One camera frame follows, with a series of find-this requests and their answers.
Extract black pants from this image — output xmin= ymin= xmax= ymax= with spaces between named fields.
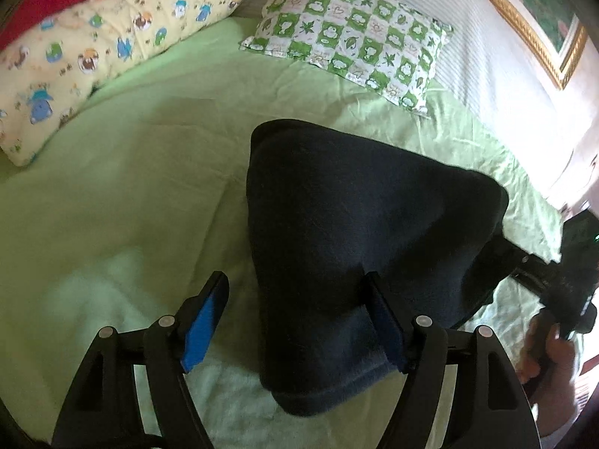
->
xmin=246 ymin=120 xmax=509 ymax=416

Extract green bed sheet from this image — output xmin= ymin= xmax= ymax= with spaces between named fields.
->
xmin=1 ymin=17 xmax=562 ymax=448

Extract white striped duvet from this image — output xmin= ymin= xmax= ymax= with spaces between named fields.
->
xmin=205 ymin=0 xmax=577 ymax=207

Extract framed landscape painting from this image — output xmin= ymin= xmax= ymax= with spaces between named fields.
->
xmin=489 ymin=0 xmax=588 ymax=90

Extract green white patterned pillow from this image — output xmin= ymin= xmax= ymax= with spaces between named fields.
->
xmin=241 ymin=0 xmax=453 ymax=116

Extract yellow cartoon print pillow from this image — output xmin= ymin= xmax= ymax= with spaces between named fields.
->
xmin=1 ymin=0 xmax=243 ymax=166

